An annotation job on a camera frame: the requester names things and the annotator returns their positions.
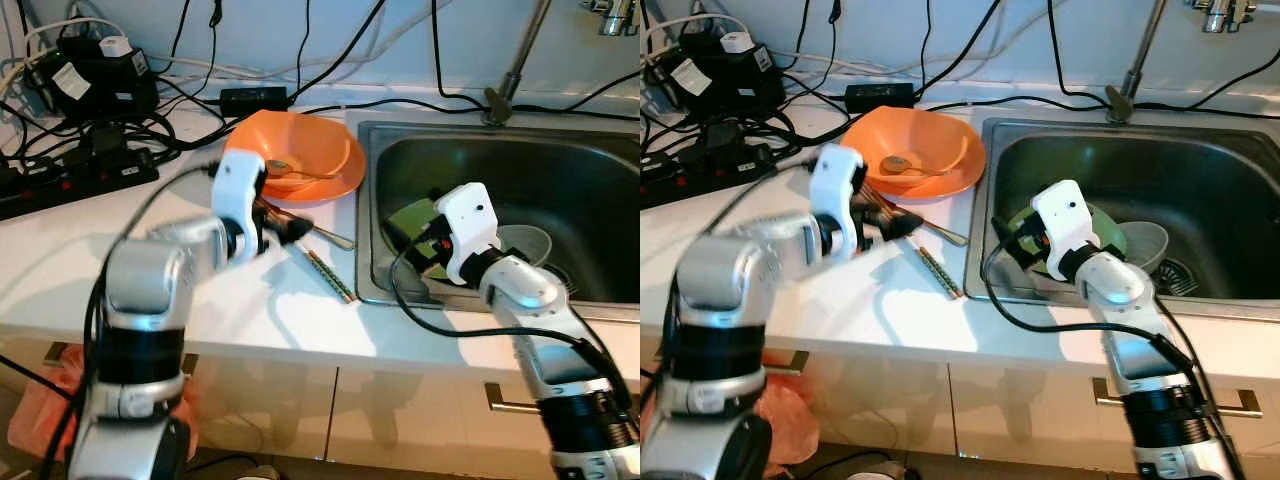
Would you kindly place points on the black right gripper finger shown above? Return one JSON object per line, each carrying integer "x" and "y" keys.
{"x": 1010, "y": 234}
{"x": 403, "y": 236}

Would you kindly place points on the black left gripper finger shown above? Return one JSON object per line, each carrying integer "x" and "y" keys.
{"x": 295, "y": 233}
{"x": 882, "y": 200}
{"x": 282, "y": 213}
{"x": 898, "y": 228}

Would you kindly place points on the metal fork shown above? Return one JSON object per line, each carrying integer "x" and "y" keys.
{"x": 950, "y": 237}
{"x": 340, "y": 241}

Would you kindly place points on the orange plastic bowl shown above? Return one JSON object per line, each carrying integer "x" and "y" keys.
{"x": 300, "y": 140}
{"x": 920, "y": 135}

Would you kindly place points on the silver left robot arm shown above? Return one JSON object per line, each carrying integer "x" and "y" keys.
{"x": 720, "y": 285}
{"x": 145, "y": 290}

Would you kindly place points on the white kitchen cabinet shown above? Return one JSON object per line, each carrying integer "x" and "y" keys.
{"x": 400, "y": 420}
{"x": 1000, "y": 420}

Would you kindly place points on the green plate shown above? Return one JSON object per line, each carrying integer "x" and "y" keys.
{"x": 425, "y": 210}
{"x": 1110, "y": 235}

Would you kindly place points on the metal spoon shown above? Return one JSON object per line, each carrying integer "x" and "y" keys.
{"x": 895, "y": 163}
{"x": 278, "y": 167}

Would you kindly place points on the grey bowl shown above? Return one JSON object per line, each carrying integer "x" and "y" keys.
{"x": 530, "y": 245}
{"x": 1145, "y": 245}

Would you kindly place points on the black power adapter brick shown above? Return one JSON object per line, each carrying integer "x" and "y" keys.
{"x": 880, "y": 95}
{"x": 255, "y": 100}

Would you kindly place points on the stainless steel sink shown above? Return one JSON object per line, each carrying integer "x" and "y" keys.
{"x": 1180, "y": 160}
{"x": 560, "y": 160}

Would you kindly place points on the black power strip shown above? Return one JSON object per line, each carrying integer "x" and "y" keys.
{"x": 700, "y": 170}
{"x": 70, "y": 185}

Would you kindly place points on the black charger box white labels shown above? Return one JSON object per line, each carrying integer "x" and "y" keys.
{"x": 725, "y": 75}
{"x": 100, "y": 85}

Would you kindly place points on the orange plastic bag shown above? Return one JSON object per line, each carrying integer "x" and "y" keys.
{"x": 35, "y": 420}
{"x": 795, "y": 420}

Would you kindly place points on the metal faucet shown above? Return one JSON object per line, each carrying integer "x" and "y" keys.
{"x": 1141, "y": 50}
{"x": 519, "y": 55}

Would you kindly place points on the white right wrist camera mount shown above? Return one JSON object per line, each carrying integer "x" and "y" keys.
{"x": 1065, "y": 215}
{"x": 465, "y": 215}

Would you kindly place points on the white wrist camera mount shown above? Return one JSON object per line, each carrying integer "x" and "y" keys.
{"x": 238, "y": 185}
{"x": 465, "y": 215}
{"x": 1065, "y": 215}
{"x": 835, "y": 180}

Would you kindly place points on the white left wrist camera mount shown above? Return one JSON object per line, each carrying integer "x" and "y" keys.
{"x": 835, "y": 180}
{"x": 238, "y": 185}

